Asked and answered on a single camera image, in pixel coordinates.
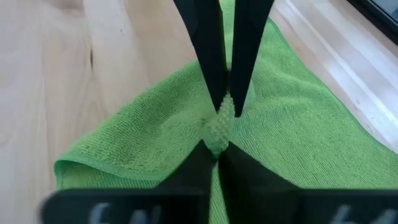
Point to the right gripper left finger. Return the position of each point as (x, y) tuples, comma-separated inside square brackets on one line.
[(186, 186)]

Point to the black aluminium table frame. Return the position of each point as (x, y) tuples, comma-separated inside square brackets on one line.
[(357, 77)]

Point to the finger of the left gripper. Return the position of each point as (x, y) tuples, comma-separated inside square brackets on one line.
[(248, 37), (208, 46)]

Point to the green microfiber towel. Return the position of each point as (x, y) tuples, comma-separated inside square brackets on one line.
[(311, 140)]

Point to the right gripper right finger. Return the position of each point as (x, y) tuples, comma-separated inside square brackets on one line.
[(264, 202)]

